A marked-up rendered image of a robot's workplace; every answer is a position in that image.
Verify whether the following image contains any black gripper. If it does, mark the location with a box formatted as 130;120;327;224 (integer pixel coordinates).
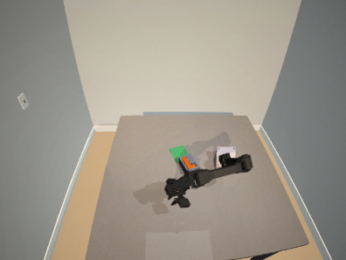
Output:
166;179;191;208

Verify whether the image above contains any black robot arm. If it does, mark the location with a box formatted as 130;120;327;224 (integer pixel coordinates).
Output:
164;153;253;196

